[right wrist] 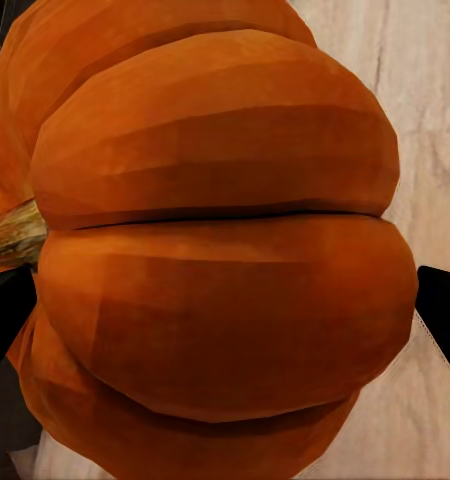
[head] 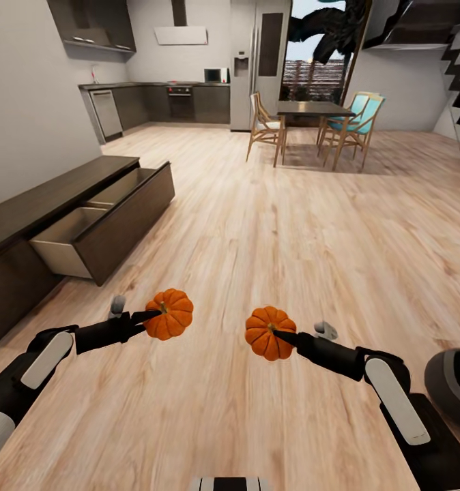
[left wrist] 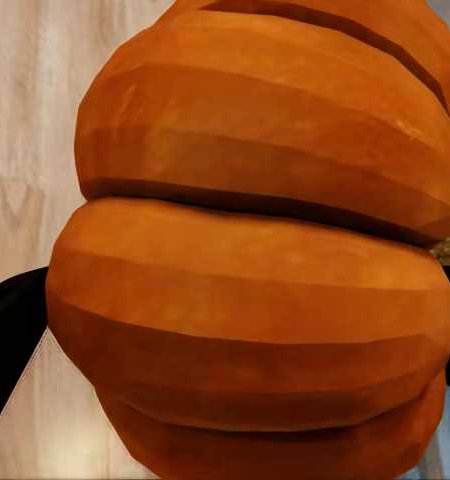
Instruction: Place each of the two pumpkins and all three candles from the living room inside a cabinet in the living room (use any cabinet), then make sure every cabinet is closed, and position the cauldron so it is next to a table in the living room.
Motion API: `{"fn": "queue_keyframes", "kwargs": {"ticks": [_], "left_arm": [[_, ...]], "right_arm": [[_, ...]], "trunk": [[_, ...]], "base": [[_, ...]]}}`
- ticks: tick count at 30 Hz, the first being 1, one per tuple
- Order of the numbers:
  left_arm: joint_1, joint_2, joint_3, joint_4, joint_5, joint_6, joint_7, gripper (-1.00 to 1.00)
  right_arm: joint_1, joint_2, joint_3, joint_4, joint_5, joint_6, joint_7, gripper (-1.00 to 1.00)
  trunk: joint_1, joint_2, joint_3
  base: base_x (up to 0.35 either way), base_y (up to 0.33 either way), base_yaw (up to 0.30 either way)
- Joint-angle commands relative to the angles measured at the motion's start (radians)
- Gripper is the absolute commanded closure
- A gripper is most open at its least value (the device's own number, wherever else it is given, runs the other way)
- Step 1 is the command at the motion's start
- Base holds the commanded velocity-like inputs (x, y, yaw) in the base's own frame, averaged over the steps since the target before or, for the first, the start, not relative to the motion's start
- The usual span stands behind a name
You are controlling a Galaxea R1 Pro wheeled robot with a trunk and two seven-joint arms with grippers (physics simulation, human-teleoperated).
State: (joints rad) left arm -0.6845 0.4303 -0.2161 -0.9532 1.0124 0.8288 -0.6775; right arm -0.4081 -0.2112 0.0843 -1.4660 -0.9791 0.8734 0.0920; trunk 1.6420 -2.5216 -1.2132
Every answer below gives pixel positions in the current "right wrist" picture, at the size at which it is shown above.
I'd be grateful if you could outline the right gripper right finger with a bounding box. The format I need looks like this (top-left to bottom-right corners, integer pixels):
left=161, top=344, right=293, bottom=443
left=415, top=266, right=450, bottom=363

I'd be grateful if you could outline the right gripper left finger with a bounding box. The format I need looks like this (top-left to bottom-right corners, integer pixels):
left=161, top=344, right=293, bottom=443
left=0, top=266, right=37, bottom=363

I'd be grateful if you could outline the pumpkin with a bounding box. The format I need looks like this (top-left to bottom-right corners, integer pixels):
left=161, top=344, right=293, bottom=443
left=0, top=0, right=419, bottom=480

